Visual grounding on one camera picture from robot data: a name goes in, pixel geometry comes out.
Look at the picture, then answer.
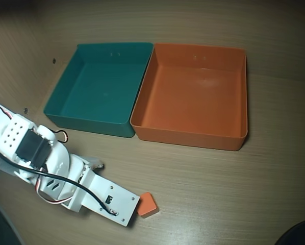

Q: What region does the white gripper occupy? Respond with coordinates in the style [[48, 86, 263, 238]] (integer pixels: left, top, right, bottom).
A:
[[63, 154, 105, 212]]

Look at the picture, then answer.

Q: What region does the orange cube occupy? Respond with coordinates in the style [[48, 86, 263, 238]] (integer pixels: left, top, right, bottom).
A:
[[136, 192, 160, 219]]

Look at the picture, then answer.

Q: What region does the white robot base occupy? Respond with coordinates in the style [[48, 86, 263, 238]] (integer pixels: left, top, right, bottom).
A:
[[0, 158, 24, 179]]

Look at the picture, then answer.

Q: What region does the teal plastic box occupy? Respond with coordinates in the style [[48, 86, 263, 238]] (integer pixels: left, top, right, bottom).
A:
[[42, 42, 155, 139]]

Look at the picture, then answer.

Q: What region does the orange plastic box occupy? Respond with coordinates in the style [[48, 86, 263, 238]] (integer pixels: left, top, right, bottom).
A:
[[129, 42, 249, 152]]

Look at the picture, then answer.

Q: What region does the dark round object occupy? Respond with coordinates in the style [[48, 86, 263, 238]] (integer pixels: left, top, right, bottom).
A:
[[276, 218, 305, 245]]

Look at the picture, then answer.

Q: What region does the black camera cable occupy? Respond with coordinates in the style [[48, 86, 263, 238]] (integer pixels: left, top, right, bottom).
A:
[[0, 157, 117, 216]]

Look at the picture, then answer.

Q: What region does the thin red black servo cable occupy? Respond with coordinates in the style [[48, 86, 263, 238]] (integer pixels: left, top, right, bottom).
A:
[[52, 129, 69, 143]]

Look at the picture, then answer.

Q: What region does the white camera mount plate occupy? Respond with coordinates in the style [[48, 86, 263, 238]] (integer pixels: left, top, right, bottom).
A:
[[80, 169, 142, 227]]

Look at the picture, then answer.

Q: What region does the red white servo cable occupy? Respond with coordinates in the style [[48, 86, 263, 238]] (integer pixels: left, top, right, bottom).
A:
[[36, 176, 75, 205]]

